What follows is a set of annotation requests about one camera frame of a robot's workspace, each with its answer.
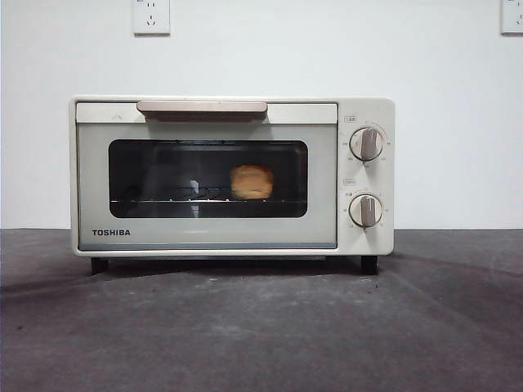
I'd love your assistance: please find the golden bread loaf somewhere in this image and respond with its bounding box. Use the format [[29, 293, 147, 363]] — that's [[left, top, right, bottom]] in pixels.
[[229, 163, 275, 201]]

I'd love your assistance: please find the glass oven door with handle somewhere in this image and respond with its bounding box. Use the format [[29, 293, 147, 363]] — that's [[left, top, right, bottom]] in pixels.
[[76, 100, 339, 251]]

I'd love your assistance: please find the beige oven knob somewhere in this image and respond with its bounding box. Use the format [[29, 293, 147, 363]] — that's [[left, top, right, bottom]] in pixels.
[[349, 127, 386, 162], [349, 194, 384, 229]]

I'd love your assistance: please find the cream Toshiba toaster oven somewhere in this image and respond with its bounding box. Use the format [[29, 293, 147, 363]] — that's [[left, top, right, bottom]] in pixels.
[[68, 96, 396, 275]]

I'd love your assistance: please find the metal wire oven rack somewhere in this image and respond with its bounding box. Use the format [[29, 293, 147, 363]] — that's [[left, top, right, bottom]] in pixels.
[[110, 186, 306, 204]]

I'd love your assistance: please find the white wall socket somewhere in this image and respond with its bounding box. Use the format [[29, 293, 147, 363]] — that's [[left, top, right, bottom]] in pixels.
[[133, 0, 172, 37], [501, 0, 523, 36]]

